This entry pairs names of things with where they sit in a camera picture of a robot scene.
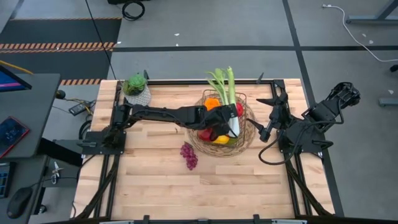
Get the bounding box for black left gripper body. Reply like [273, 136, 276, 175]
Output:
[198, 105, 233, 131]

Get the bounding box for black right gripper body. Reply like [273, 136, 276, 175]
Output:
[259, 89, 293, 144]

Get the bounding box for yellow pear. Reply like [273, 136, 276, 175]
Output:
[213, 134, 231, 145]

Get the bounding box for large orange fruit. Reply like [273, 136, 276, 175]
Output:
[204, 98, 221, 111]

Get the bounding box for pale green leek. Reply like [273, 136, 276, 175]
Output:
[206, 66, 241, 138]

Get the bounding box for round woven placemat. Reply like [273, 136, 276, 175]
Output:
[186, 95, 258, 159]

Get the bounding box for purple grape bunch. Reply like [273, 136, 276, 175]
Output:
[180, 142, 199, 171]

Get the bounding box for plant in patterned pot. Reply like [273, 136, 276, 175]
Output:
[122, 73, 152, 109]

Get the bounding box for grey metal foot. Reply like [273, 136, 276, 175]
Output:
[378, 97, 398, 108]

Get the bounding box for grey metal desk leg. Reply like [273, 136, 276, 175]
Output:
[345, 0, 398, 25]

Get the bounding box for black power adapter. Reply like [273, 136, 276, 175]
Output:
[68, 102, 90, 116]

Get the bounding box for silver keys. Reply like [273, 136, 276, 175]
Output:
[50, 161, 65, 185]

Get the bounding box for grey desk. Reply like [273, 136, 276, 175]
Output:
[0, 73, 62, 160]

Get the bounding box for hazard-striped black floor mat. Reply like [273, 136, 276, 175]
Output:
[0, 17, 123, 87]

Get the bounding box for grey side table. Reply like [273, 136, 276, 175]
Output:
[0, 154, 47, 224]

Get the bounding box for red-edged tablet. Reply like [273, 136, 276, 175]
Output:
[0, 116, 31, 159]

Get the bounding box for monitor with blue screen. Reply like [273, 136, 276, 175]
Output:
[0, 64, 33, 93]

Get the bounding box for black computer mouse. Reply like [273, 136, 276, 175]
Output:
[6, 187, 34, 220]

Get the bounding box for black keyboard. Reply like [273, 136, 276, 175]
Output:
[0, 170, 14, 199]

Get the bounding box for wire basket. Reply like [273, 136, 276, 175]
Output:
[194, 89, 256, 149]

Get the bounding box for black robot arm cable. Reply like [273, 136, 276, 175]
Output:
[257, 123, 312, 166]

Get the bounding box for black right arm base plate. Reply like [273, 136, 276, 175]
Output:
[276, 128, 334, 154]

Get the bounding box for black metal table frame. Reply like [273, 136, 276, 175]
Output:
[73, 72, 336, 224]

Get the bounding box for white floor cable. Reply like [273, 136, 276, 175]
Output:
[322, 2, 398, 63]

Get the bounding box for coiled black cable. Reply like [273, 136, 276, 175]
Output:
[121, 0, 146, 22]

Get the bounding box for long black cable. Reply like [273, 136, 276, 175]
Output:
[84, 0, 118, 81]

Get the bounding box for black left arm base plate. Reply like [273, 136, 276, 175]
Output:
[53, 129, 127, 156]

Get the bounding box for yellow cable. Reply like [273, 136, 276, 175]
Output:
[0, 60, 34, 76]

